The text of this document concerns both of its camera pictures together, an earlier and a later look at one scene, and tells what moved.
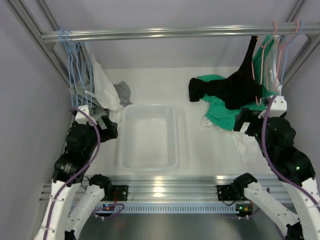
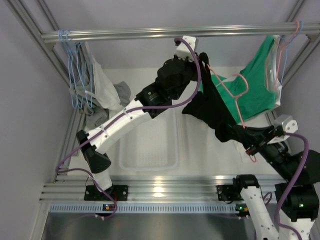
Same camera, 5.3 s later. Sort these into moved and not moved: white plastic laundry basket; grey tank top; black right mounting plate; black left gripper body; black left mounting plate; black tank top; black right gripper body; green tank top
Moved: black left gripper body; black tank top; black right gripper body; green tank top
Not moved: white plastic laundry basket; grey tank top; black left mounting plate; black right mounting plate
